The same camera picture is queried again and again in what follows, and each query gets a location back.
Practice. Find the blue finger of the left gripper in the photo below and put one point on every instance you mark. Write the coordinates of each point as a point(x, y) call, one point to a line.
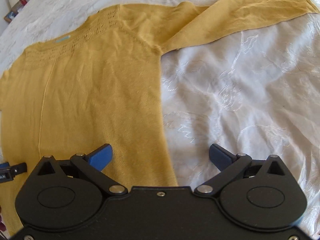
point(8, 173)

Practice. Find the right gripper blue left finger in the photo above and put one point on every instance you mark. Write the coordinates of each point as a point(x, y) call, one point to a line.
point(90, 167)

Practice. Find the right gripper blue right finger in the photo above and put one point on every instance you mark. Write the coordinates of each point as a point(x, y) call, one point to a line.
point(231, 167)

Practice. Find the mustard yellow knit sweater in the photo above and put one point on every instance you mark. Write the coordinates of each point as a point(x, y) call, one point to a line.
point(101, 82)

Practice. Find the white embroidered bedspread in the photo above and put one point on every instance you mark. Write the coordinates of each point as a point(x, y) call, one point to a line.
point(254, 92)

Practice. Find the wooden picture frame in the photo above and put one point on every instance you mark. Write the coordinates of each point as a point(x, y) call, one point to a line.
point(9, 17)

